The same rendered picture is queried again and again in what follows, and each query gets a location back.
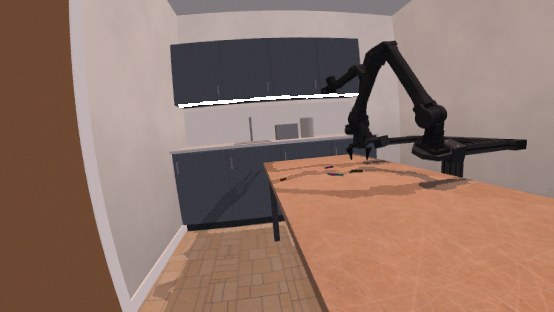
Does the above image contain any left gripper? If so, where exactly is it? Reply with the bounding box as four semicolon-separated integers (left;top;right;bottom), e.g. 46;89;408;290
347;134;372;160

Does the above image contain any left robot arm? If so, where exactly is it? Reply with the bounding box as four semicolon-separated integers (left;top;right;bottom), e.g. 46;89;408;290
345;41;451;155

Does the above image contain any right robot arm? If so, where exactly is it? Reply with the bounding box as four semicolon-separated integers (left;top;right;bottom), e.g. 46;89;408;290
326;64;376;139

